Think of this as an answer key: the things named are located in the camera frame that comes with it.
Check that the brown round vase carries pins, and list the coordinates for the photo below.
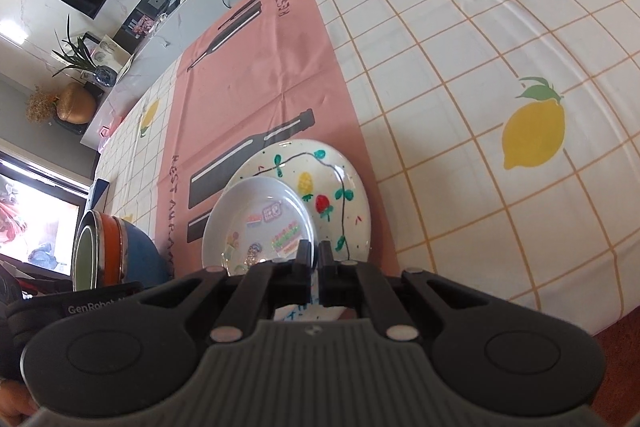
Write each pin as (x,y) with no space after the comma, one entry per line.
(75,104)

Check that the dried flower bunch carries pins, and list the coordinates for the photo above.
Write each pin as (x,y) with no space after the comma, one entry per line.
(40,107)

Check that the painted white plate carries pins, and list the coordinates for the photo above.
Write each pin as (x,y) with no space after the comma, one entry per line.
(345,177)

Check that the blue and white box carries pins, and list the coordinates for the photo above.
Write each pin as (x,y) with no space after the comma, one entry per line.
(99,194)

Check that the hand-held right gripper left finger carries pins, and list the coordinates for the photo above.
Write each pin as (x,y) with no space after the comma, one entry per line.
(302,257)

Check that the green ceramic bowl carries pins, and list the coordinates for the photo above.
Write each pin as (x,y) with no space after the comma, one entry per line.
(84,257)

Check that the person's left hand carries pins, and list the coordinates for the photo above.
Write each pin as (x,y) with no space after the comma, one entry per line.
(12,399)

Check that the small white sticker plate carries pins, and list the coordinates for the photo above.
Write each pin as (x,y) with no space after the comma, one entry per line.
(250,207)

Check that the checked lemon tablecloth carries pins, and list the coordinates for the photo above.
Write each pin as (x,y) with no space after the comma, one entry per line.
(450,57)

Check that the pink storage box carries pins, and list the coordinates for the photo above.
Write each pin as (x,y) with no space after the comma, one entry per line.
(105,132)

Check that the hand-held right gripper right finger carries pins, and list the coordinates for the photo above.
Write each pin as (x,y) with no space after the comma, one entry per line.
(326,257)

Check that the pink photo card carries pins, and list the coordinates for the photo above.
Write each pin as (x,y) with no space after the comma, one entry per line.
(142,24)

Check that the green leafy plant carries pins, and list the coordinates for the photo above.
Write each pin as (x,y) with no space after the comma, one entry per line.
(75,52)

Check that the pink bottle print table runner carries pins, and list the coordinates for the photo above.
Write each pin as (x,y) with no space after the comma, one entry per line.
(250,72)

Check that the blue patterned vase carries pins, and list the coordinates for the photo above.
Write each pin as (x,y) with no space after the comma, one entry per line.
(105,75)

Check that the white art print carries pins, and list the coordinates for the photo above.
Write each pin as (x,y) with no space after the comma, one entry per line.
(107,54)

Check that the black framed glass door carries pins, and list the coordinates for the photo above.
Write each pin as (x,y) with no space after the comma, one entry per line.
(50,179)

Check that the blue steel bowl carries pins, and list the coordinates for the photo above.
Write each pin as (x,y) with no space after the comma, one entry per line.
(145,257)

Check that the orange steel bowl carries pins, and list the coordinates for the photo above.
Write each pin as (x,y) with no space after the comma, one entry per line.
(111,247)

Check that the floral cloth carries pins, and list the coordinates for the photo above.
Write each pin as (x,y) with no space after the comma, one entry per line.
(10,227)

